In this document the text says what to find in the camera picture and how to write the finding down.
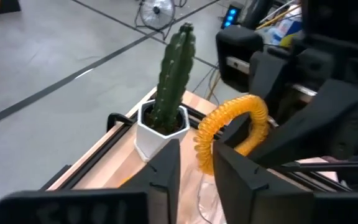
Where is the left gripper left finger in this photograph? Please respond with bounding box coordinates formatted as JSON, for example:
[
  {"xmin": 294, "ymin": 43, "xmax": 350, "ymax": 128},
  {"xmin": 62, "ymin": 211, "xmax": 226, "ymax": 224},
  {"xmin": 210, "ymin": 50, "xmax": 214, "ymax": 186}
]
[{"xmin": 119, "ymin": 138, "xmax": 181, "ymax": 224}]

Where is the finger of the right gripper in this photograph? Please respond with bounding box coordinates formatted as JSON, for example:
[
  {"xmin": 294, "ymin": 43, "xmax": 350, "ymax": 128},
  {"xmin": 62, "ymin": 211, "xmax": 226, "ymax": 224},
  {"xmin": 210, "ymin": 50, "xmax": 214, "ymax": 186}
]
[
  {"xmin": 218, "ymin": 113, "xmax": 252, "ymax": 149},
  {"xmin": 247, "ymin": 78, "xmax": 358, "ymax": 169}
]

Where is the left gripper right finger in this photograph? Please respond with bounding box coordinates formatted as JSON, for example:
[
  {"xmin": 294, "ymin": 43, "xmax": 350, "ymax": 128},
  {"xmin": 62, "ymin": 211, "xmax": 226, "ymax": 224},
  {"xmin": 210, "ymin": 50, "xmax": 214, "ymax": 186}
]
[{"xmin": 212, "ymin": 141, "xmax": 316, "ymax": 224}]

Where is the orange-yellow spring keychain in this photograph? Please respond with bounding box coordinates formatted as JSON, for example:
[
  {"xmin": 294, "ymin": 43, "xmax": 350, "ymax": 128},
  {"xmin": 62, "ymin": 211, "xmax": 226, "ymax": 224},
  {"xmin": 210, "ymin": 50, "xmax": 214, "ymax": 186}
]
[{"xmin": 193, "ymin": 94, "xmax": 270, "ymax": 176}]

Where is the clear plastic bin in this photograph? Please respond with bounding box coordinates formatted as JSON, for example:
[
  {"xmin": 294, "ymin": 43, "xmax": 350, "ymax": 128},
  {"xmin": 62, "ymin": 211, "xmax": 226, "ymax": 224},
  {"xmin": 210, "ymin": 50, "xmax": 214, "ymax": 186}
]
[{"xmin": 196, "ymin": 172, "xmax": 228, "ymax": 224}]

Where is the colourful supplies pile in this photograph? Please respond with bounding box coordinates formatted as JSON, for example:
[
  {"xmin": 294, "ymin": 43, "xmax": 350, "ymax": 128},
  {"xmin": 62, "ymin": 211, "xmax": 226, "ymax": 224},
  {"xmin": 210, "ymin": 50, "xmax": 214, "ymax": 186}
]
[{"xmin": 256, "ymin": 0, "xmax": 304, "ymax": 47}]

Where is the white hexagonal plant pot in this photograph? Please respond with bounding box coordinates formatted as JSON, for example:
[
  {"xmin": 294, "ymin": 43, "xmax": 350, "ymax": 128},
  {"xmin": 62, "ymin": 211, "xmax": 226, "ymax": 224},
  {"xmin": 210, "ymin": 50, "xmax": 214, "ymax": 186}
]
[{"xmin": 133, "ymin": 99, "xmax": 191, "ymax": 163}]

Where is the black table clamp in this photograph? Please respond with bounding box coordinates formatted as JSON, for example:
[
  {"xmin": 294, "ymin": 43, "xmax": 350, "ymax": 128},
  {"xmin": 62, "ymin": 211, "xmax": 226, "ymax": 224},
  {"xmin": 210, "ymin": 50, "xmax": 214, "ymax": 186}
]
[{"xmin": 106, "ymin": 112, "xmax": 135, "ymax": 133}]

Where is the green cactus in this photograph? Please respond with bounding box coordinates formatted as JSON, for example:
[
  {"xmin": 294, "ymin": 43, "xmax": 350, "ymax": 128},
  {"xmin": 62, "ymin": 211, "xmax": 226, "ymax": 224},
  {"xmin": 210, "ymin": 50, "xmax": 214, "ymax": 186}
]
[{"xmin": 149, "ymin": 22, "xmax": 197, "ymax": 134}]

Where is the black box with blue lights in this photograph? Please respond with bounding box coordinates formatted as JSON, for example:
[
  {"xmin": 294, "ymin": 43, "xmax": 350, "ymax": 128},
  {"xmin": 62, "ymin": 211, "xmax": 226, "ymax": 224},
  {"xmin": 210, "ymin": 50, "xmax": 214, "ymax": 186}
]
[{"xmin": 221, "ymin": 1, "xmax": 246, "ymax": 30}]

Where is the round floor fan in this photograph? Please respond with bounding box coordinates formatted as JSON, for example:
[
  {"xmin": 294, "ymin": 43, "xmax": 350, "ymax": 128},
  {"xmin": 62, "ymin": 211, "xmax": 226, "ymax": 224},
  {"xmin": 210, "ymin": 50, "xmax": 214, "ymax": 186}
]
[{"xmin": 134, "ymin": 0, "xmax": 177, "ymax": 40}]

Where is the black floor box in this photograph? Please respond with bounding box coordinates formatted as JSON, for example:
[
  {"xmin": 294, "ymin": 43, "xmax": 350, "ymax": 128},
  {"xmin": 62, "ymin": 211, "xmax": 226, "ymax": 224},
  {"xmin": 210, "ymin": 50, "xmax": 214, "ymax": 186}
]
[{"xmin": 0, "ymin": 0, "xmax": 22, "ymax": 15}]

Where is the black table edge rail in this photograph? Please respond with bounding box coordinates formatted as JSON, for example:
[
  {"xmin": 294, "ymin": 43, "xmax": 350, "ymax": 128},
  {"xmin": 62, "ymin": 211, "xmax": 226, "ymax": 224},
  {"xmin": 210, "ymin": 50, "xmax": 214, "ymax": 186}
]
[
  {"xmin": 39, "ymin": 102, "xmax": 204, "ymax": 191},
  {"xmin": 268, "ymin": 160, "xmax": 358, "ymax": 192}
]

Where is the black floor cable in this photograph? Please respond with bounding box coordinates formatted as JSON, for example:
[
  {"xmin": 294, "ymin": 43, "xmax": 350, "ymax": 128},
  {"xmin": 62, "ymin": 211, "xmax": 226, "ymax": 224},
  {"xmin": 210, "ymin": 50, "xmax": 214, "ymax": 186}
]
[{"xmin": 193, "ymin": 66, "xmax": 221, "ymax": 105}]

